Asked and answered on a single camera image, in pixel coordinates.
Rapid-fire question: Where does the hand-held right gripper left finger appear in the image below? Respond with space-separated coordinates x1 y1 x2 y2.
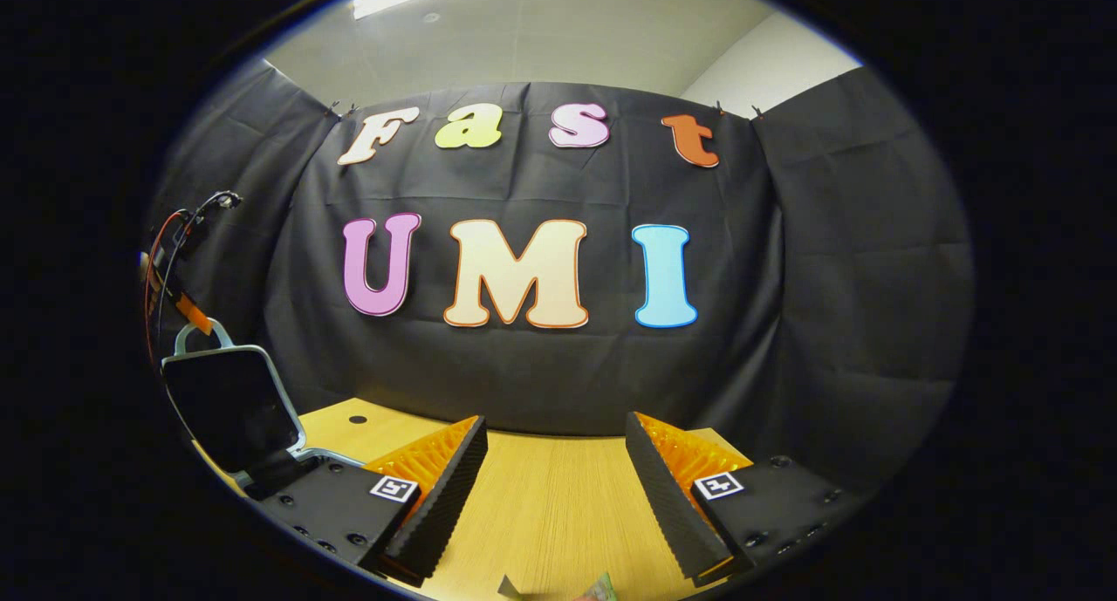
262 415 490 589

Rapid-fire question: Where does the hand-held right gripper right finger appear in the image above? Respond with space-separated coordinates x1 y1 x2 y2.
624 411 874 589

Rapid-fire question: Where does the light blue suitcase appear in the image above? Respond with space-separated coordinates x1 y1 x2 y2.
160 318 367 502

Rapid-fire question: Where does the black backdrop cloth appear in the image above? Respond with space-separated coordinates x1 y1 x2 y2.
144 56 977 497

